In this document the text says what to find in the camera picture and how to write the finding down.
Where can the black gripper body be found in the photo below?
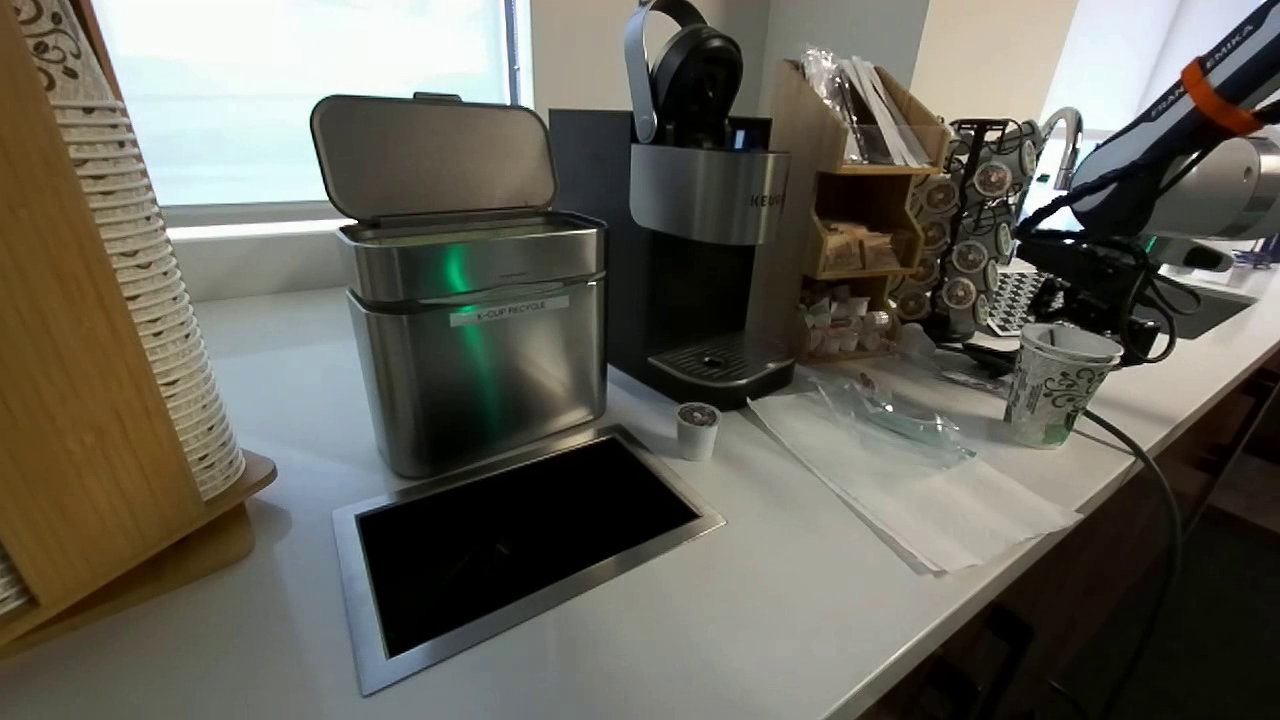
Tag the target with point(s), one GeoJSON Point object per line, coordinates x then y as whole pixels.
{"type": "Point", "coordinates": [1103, 287]}

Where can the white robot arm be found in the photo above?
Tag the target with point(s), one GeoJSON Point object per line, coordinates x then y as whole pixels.
{"type": "Point", "coordinates": [1190, 169]}

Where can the white paper coffee cup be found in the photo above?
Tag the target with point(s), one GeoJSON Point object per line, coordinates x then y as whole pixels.
{"type": "Point", "coordinates": [1055, 376]}

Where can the black coffee pod carousel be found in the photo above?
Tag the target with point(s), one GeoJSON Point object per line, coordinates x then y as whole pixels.
{"type": "Point", "coordinates": [990, 163]}

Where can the black silver coffee machine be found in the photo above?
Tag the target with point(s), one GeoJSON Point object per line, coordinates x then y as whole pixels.
{"type": "Point", "coordinates": [687, 195]}

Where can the wooden cup dispenser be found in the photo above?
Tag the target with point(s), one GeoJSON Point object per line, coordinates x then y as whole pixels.
{"type": "Point", "coordinates": [98, 502]}

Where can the clear plastic bag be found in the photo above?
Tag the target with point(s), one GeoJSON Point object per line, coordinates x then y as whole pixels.
{"type": "Point", "coordinates": [928, 464]}

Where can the wooden condiment organizer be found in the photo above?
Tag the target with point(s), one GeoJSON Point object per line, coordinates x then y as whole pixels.
{"type": "Point", "coordinates": [853, 232]}

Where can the stainless steel waste bin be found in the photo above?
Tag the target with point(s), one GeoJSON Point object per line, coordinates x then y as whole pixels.
{"type": "Point", "coordinates": [478, 304]}

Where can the stack of paper cups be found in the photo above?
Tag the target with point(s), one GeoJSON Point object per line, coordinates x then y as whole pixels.
{"type": "Point", "coordinates": [113, 177]}

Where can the countertop trash chute frame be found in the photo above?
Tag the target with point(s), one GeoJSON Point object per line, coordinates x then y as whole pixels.
{"type": "Point", "coordinates": [441, 569]}

